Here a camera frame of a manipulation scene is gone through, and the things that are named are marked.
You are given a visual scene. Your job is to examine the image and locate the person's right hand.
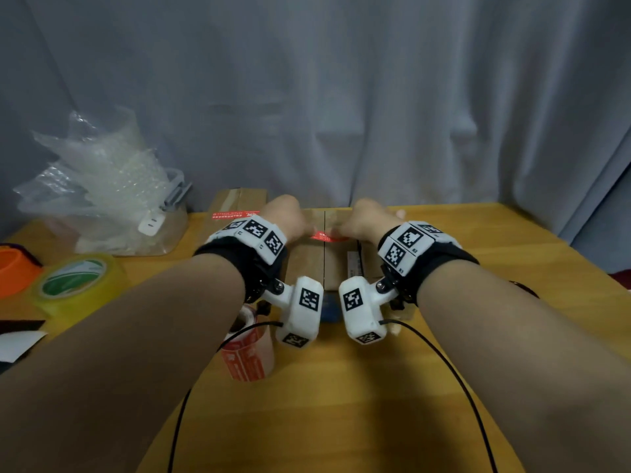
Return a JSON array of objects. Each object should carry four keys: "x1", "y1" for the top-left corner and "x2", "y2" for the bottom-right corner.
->
[{"x1": 340, "y1": 198, "x2": 411, "y2": 245}]

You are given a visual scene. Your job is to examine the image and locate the person's left hand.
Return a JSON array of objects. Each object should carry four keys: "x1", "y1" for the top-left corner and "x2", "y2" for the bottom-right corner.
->
[{"x1": 258, "y1": 193, "x2": 317, "y2": 245}]

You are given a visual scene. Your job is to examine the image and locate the cardboard box with blue tape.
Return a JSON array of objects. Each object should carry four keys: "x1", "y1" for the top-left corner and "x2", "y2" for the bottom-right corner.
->
[{"x1": 285, "y1": 206, "x2": 377, "y2": 325}]

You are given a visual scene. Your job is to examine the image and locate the cardboard box with pale tape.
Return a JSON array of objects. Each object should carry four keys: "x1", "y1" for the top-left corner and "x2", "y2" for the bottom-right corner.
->
[{"x1": 206, "y1": 187, "x2": 270, "y2": 243}]

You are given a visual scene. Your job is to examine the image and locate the roll of red stickers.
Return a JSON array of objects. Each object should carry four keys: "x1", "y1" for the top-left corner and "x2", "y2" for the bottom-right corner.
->
[{"x1": 220, "y1": 305, "x2": 275, "y2": 384}]

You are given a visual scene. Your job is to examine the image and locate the person's left forearm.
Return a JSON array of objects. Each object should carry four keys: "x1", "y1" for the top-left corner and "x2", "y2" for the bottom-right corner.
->
[{"x1": 0, "y1": 252, "x2": 247, "y2": 473}]

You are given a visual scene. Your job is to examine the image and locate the person's right forearm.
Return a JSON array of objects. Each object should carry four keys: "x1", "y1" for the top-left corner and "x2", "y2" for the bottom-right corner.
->
[{"x1": 415, "y1": 258, "x2": 631, "y2": 473}]

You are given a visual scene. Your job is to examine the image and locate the black left wristband with markers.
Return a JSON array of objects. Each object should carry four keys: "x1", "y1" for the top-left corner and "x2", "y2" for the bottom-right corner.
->
[{"x1": 193, "y1": 214, "x2": 289, "y2": 304}]

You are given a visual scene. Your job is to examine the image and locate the black wristband with markers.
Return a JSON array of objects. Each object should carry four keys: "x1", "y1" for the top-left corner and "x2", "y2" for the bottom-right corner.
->
[
  {"x1": 376, "y1": 220, "x2": 480, "y2": 307},
  {"x1": 193, "y1": 214, "x2": 289, "y2": 304}
]

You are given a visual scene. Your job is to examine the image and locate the black right wristband with markers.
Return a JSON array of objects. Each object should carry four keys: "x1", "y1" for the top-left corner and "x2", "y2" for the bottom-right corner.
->
[{"x1": 376, "y1": 220, "x2": 480, "y2": 307}]

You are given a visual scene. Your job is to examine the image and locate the grey curtain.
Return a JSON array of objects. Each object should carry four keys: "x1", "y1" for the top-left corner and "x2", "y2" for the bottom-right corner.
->
[{"x1": 0, "y1": 0, "x2": 631, "y2": 273}]

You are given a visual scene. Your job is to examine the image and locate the clear bubble wrap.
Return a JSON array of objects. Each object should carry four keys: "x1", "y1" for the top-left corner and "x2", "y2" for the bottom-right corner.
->
[{"x1": 13, "y1": 108, "x2": 172, "y2": 228}]

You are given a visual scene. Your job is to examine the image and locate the yellow packing tape roll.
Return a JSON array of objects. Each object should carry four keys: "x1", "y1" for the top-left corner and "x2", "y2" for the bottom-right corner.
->
[{"x1": 30, "y1": 254, "x2": 131, "y2": 322}]

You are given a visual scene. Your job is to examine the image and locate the orange and navy tape dispenser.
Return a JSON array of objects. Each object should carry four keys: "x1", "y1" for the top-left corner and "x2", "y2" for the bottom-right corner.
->
[{"x1": 0, "y1": 243, "x2": 45, "y2": 300}]

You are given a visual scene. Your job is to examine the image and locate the white paper slip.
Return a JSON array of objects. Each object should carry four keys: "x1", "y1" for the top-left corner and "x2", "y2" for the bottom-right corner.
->
[{"x1": 0, "y1": 330, "x2": 48, "y2": 364}]

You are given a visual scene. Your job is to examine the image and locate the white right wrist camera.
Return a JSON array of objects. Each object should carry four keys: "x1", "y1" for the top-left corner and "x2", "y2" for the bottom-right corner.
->
[{"x1": 339, "y1": 275, "x2": 401, "y2": 346}]

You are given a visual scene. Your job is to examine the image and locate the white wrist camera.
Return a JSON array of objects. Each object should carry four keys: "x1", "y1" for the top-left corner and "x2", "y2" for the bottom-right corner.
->
[
  {"x1": 339, "y1": 275, "x2": 401, "y2": 346},
  {"x1": 261, "y1": 275, "x2": 325, "y2": 350}
]

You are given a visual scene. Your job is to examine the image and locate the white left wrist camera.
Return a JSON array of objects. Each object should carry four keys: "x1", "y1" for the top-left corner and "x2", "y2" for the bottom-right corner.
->
[{"x1": 261, "y1": 275, "x2": 325, "y2": 350}]

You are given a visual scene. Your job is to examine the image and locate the black cable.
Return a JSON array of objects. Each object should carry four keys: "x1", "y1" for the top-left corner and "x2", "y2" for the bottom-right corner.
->
[
  {"x1": 166, "y1": 320, "x2": 285, "y2": 473},
  {"x1": 378, "y1": 318, "x2": 500, "y2": 473}
]

